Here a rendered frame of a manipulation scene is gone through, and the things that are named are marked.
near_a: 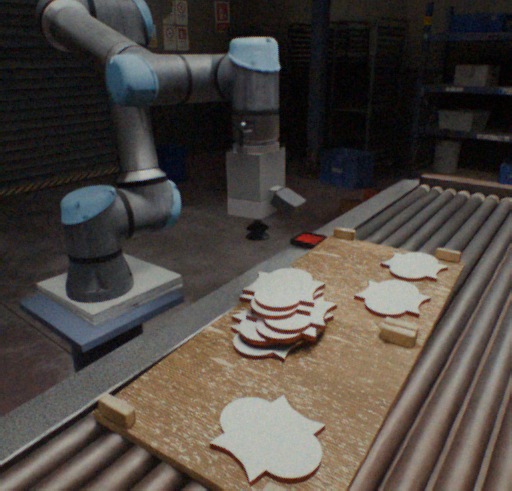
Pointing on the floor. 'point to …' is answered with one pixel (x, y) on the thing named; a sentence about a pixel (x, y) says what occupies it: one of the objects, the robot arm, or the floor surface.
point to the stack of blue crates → (172, 161)
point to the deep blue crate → (347, 168)
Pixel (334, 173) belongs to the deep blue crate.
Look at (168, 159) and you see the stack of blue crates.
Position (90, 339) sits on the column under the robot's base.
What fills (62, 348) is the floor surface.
